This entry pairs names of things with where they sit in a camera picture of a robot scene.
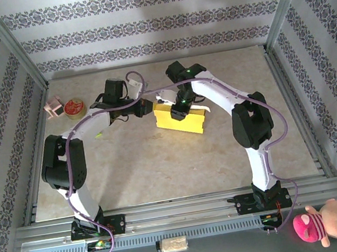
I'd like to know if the yellow white paper box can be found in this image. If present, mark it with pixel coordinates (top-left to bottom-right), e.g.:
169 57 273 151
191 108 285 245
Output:
151 92 215 141

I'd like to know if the red round tin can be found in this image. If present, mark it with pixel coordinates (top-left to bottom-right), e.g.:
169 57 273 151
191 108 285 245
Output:
62 96 88 123

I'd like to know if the small pink plastic toy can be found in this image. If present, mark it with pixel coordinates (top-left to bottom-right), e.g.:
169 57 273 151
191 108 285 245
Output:
42 97 66 120

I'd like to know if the pink and beige plush toy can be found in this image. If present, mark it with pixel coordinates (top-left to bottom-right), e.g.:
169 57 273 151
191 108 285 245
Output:
289 197 337 252

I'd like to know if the aluminium side rail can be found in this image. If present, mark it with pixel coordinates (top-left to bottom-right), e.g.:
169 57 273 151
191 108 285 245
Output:
3 83 70 225
262 40 334 185

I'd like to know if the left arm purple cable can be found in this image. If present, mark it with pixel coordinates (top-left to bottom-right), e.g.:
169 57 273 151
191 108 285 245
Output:
49 69 171 252

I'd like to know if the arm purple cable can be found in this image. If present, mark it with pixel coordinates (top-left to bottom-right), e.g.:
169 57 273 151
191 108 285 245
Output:
142 66 304 250
49 69 171 252

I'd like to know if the aluminium mounting rail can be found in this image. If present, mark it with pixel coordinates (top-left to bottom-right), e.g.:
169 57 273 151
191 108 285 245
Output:
11 174 337 251

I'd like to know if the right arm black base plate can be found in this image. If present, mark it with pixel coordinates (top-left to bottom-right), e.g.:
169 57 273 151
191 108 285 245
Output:
234 187 294 216

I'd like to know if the aluminium frame post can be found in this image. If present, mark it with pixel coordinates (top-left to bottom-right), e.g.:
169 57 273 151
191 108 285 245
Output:
0 0 50 95
259 0 328 55

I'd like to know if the grey slotted cable duct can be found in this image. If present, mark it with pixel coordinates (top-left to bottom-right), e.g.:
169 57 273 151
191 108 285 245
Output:
25 211 287 252

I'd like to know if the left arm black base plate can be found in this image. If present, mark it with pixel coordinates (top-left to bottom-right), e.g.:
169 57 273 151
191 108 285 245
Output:
68 213 128 243

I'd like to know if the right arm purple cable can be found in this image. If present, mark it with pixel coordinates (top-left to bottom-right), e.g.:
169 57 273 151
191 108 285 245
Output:
142 66 304 250

